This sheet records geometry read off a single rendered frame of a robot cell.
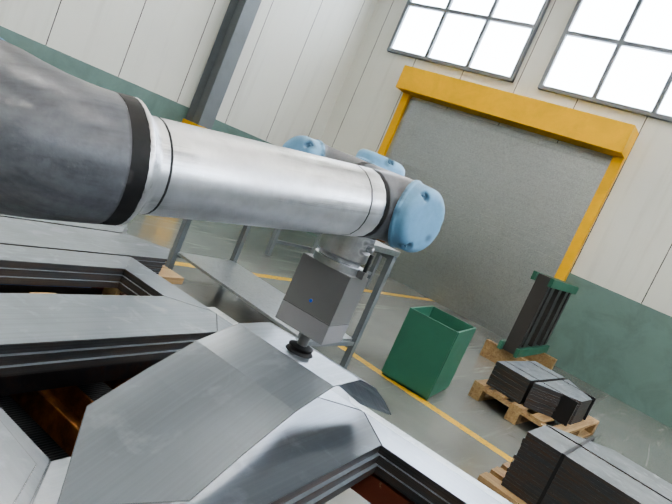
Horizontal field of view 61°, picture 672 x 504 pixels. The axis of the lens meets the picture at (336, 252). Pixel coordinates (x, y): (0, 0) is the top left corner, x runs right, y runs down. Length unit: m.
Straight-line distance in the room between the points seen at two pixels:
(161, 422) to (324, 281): 0.28
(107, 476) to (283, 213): 0.34
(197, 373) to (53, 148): 0.43
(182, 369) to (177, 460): 0.14
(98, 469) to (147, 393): 0.11
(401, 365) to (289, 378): 3.69
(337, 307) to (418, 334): 3.61
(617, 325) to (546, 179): 2.34
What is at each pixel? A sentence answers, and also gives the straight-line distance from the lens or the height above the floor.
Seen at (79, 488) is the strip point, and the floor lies 0.90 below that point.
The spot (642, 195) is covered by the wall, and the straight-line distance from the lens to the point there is 8.90.
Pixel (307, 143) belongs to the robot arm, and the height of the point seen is 1.31.
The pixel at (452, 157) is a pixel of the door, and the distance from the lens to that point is 9.79.
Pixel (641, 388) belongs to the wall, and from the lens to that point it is 8.72.
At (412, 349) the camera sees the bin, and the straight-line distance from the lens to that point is 4.40.
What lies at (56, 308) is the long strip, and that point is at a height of 0.86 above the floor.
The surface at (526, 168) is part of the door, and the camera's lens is 9.30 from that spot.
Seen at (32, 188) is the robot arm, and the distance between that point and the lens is 0.40.
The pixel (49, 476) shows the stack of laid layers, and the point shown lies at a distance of 0.74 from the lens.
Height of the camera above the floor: 1.29
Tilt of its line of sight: 7 degrees down
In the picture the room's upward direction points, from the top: 23 degrees clockwise
